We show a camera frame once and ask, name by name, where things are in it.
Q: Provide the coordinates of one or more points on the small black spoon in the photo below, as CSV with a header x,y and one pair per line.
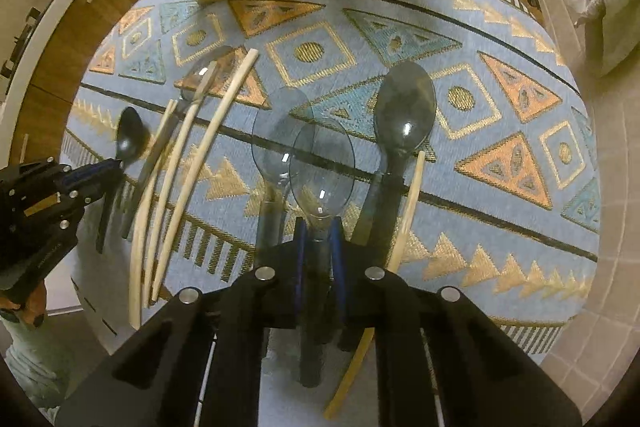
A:
x,y
131,137

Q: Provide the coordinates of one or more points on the wooden base cabinets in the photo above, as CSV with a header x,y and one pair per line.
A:
x,y
50,72

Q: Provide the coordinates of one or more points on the clear spoon far left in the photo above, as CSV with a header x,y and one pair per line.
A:
x,y
225,61

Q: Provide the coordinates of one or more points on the dark grey plastic spoon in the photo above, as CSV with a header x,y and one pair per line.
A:
x,y
404,117

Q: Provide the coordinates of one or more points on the clear plastic spoon behind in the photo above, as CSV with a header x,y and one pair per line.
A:
x,y
275,129

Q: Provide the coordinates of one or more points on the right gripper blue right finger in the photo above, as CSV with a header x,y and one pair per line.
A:
x,y
336,241

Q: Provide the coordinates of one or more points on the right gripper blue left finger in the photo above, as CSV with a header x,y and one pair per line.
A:
x,y
300,240

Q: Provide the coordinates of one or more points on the wooden chopstick by spoon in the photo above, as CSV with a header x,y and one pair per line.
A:
x,y
392,265

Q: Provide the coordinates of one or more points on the clear grey plastic spoon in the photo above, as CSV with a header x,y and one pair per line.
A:
x,y
321,186

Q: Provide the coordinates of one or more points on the grey hanging towel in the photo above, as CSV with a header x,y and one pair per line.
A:
x,y
611,30

